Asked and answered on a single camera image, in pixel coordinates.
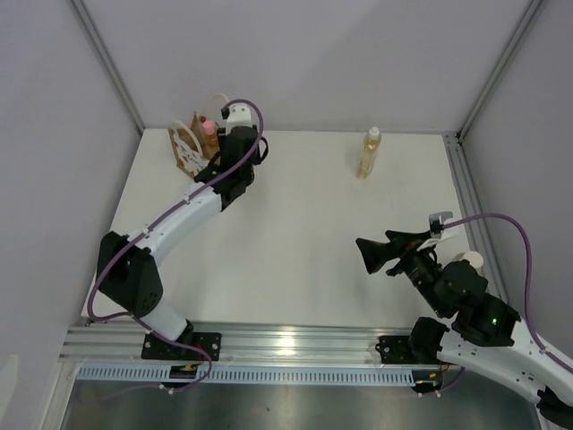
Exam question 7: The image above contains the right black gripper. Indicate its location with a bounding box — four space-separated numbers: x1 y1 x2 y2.
354 229 447 316

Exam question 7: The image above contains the amber liquid clear bottle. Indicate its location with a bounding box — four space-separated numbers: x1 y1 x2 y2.
356 126 382 179

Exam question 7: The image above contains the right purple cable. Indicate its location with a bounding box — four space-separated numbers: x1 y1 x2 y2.
436 213 573 398

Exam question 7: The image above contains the brown canvas tote bag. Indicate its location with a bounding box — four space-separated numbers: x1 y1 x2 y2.
167 92 229 178

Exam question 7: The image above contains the white slotted cable duct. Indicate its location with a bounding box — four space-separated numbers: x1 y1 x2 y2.
76 364 415 387

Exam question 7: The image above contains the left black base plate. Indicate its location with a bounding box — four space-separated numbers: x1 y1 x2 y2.
141 331 222 362

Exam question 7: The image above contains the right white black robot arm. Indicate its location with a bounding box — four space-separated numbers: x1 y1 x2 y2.
355 230 572 429

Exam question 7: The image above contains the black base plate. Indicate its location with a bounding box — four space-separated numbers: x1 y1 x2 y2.
141 331 222 362
374 335 440 365

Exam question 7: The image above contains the purple cable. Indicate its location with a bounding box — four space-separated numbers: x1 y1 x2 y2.
436 213 573 398
87 99 265 398

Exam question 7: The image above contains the cream capped white bottle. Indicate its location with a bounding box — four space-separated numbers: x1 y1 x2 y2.
451 251 484 274

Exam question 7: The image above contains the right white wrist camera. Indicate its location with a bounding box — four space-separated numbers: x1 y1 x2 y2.
429 211 460 245

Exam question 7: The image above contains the left aluminium frame post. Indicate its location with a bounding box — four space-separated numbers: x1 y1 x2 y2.
66 0 145 136

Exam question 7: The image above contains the right aluminium frame post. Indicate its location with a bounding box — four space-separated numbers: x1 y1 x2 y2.
456 0 549 145

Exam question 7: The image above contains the pink capped small bottle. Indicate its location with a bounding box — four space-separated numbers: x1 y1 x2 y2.
201 116 218 149

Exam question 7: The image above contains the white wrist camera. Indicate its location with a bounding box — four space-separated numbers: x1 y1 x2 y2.
429 211 460 245
221 103 253 134

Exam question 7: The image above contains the right side aluminium rail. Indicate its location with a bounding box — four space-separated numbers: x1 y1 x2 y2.
442 133 511 310

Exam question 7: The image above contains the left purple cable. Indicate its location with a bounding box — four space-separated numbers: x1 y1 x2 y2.
87 99 265 398

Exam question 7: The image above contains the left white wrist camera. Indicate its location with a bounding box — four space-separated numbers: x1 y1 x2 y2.
221 103 253 134

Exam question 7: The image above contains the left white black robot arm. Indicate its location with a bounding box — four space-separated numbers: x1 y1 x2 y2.
93 125 268 359

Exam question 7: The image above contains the aluminium mounting rail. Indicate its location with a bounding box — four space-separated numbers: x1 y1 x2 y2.
59 321 411 367

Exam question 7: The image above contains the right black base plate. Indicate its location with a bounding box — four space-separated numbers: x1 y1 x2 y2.
374 335 440 365

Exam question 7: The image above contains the aluminium frame post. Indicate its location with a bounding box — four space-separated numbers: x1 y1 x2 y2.
66 0 145 136
456 0 549 145

